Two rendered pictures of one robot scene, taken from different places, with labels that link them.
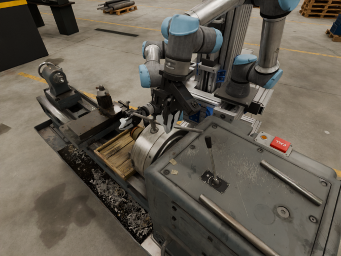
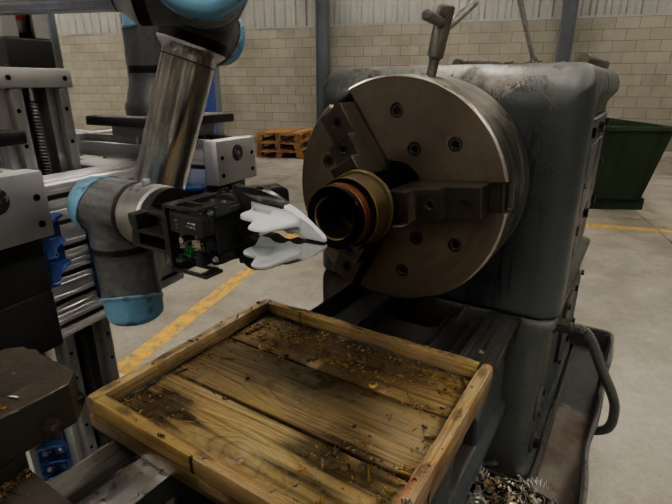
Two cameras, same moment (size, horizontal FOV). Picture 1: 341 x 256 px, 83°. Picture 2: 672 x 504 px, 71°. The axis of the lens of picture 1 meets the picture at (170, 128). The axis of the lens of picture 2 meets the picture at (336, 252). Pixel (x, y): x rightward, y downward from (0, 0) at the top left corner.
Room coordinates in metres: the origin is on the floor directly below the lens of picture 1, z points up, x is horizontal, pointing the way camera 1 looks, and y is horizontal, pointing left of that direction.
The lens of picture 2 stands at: (0.86, 0.72, 1.22)
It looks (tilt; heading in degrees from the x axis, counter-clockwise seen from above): 20 degrees down; 261
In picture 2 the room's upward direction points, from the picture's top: straight up
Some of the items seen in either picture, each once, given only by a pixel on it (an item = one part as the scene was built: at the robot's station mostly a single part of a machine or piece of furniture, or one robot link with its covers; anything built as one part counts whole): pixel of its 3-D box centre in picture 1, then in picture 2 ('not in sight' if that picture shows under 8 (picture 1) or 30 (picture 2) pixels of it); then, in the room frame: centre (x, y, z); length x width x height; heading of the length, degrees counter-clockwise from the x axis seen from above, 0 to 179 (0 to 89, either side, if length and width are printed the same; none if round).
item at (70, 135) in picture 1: (97, 120); not in sight; (1.09, 0.55, 0.90); 0.47 x 0.30 x 0.06; 139
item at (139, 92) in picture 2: (238, 84); (159, 90); (1.07, -0.43, 1.21); 0.15 x 0.15 x 0.10
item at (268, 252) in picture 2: (124, 125); (277, 255); (0.84, 0.27, 1.07); 0.09 x 0.06 x 0.03; 138
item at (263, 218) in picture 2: (123, 121); (275, 225); (0.84, 0.27, 1.10); 0.09 x 0.06 x 0.03; 138
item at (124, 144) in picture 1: (131, 148); (300, 394); (0.82, 0.25, 0.89); 0.36 x 0.30 x 0.04; 139
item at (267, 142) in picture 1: (271, 147); not in sight; (0.53, -0.42, 1.23); 0.13 x 0.08 x 0.05; 49
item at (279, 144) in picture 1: (279, 145); not in sight; (0.51, -0.44, 1.26); 0.06 x 0.06 x 0.02; 49
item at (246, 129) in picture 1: (239, 129); not in sight; (0.62, -0.31, 1.24); 0.09 x 0.08 x 0.03; 49
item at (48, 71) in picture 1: (57, 83); not in sight; (1.44, 0.95, 1.01); 0.30 x 0.20 x 0.29; 49
